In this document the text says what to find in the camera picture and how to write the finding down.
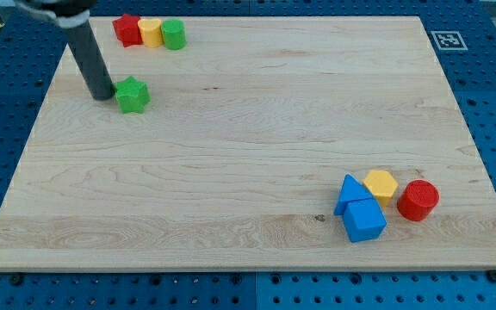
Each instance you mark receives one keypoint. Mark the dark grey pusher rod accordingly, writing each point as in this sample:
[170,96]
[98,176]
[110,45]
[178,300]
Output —
[85,50]

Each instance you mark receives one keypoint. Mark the green star block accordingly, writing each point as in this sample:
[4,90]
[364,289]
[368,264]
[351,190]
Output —
[132,95]

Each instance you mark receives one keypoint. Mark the red star block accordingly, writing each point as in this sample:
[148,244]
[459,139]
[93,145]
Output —
[127,30]

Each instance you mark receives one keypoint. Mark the green cylinder block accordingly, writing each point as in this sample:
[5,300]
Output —
[173,32]

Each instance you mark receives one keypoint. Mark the wooden board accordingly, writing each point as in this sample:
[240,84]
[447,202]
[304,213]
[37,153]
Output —
[237,160]

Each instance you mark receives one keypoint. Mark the blue triangle block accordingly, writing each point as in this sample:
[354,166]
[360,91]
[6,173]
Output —
[350,191]

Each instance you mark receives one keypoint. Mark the yellow hexagon block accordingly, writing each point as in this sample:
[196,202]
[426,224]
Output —
[382,185]

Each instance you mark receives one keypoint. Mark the blue cube block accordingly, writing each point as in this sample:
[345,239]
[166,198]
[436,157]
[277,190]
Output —
[364,220]

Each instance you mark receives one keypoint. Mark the red cylinder block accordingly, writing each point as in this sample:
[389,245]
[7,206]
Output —
[418,200]

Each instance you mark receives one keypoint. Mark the white fiducial marker tag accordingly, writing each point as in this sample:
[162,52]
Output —
[449,41]

